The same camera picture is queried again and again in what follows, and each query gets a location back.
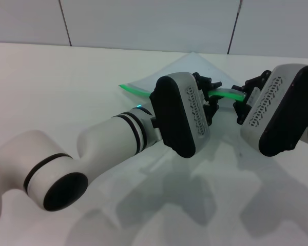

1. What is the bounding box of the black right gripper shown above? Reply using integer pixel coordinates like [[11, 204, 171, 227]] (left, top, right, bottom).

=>
[[233, 70, 272, 125]]

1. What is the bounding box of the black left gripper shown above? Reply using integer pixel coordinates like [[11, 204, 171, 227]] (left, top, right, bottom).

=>
[[193, 72, 222, 126]]

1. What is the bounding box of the transparent document bag green zip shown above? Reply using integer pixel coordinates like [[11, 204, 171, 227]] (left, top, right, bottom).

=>
[[118, 52, 248, 110]]

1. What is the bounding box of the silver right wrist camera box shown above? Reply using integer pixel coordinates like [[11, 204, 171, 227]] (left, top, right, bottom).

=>
[[240, 64, 308, 157]]

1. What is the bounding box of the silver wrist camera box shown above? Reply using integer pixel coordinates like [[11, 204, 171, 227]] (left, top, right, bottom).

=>
[[240, 64, 308, 157], [149, 72, 211, 159]]

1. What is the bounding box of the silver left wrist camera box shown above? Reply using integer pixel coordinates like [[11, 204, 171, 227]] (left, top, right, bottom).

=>
[[149, 72, 211, 159]]

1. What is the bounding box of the thin black cable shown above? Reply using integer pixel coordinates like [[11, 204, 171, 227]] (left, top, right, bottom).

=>
[[227, 0, 244, 55]]

